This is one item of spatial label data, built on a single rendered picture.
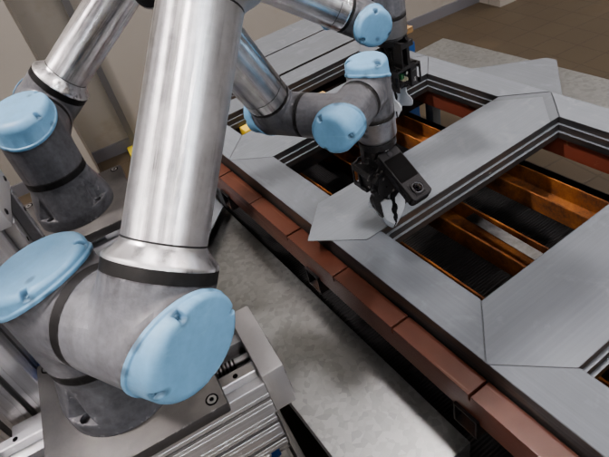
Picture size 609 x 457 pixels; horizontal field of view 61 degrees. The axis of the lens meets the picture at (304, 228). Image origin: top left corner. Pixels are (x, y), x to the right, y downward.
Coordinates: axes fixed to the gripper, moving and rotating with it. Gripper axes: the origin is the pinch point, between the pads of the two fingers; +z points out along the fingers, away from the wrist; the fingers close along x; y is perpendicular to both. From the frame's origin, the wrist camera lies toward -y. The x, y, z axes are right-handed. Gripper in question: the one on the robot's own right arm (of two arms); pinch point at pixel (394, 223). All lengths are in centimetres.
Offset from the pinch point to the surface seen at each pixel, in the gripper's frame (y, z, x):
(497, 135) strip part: 6.8, 0.7, -38.3
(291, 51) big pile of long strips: 106, 1, -42
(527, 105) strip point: 10, 1, -53
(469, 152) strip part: 6.7, 0.7, -29.0
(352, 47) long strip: 84, 0, -54
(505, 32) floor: 181, 86, -252
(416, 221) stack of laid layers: 0.4, 3.6, -5.9
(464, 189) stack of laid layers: 0.4, 3.2, -20.4
